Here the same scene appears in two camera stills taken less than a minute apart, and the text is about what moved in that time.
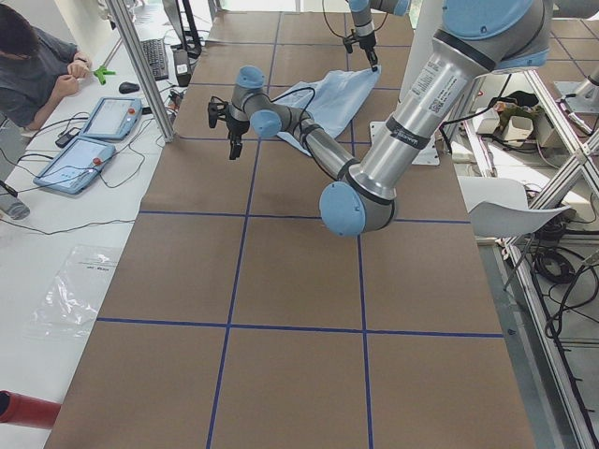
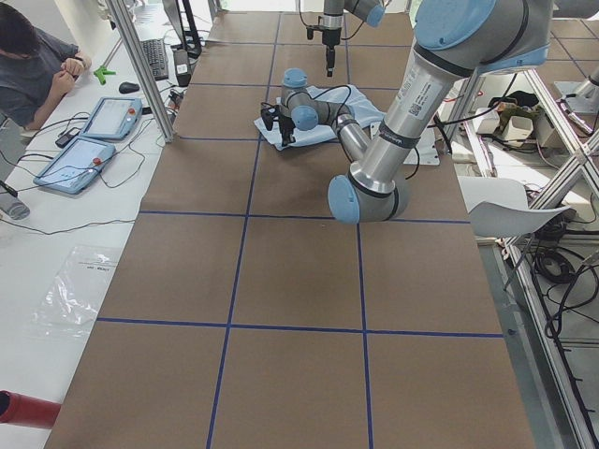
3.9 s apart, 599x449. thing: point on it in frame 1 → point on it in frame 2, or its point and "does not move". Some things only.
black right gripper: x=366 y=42 → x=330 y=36
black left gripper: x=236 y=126 → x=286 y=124
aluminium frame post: x=143 y=66 does not move
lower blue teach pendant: x=74 y=164 does not move
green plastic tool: x=101 y=72 does not move
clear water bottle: x=10 y=203 does not move
